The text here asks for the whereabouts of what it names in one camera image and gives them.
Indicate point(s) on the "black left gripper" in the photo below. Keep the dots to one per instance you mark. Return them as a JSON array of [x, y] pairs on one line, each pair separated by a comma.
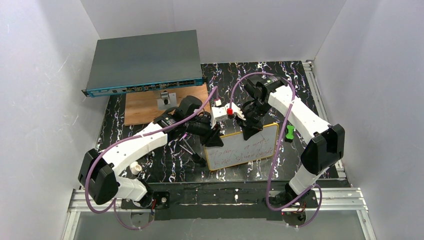
[[211, 133]]

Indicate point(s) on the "grey metal stand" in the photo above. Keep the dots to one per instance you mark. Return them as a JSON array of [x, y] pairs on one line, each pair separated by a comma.
[[167, 100]]

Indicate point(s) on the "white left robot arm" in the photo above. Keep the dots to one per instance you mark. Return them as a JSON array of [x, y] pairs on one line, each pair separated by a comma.
[[100, 172]]

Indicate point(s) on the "wooden board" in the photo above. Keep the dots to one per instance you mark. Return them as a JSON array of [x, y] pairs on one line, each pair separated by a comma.
[[142, 108]]

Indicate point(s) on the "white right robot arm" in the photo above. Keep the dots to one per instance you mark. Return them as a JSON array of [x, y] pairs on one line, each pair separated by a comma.
[[324, 142]]

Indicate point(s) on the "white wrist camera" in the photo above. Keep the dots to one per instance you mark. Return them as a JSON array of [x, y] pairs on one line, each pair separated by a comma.
[[233, 111], [218, 114]]

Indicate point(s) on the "green bone-shaped eraser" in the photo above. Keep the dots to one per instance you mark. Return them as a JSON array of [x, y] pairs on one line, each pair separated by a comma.
[[289, 134]]

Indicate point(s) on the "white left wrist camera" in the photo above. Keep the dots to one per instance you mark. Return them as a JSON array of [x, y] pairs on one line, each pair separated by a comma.
[[218, 114]]

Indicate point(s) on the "grey network switch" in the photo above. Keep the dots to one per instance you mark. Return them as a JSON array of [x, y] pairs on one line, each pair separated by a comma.
[[143, 63]]

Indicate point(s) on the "yellow-framed whiteboard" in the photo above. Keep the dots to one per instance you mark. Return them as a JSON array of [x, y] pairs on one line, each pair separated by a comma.
[[236, 150]]

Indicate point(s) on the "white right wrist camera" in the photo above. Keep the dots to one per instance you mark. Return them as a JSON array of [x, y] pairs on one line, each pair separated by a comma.
[[233, 111]]

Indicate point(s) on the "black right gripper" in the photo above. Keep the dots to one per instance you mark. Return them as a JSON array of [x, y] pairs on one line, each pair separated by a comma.
[[251, 120]]

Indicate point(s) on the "aluminium frame rail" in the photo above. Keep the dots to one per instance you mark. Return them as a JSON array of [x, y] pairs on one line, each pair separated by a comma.
[[343, 214]]

